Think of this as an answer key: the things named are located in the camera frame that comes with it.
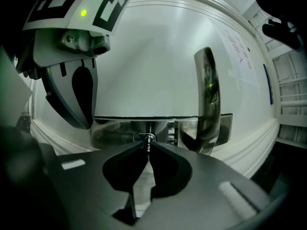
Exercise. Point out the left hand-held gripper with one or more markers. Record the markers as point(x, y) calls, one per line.
point(72, 20)

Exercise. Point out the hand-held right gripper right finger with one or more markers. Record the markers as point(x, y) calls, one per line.
point(204, 200)

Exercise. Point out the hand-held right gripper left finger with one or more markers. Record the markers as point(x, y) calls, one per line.
point(84, 188)

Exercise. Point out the silver door lock plate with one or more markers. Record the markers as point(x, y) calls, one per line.
point(115, 130)

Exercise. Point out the white door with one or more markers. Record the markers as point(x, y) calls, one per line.
point(156, 68)

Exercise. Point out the white paper sign red print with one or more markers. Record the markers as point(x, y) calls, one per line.
point(239, 56)

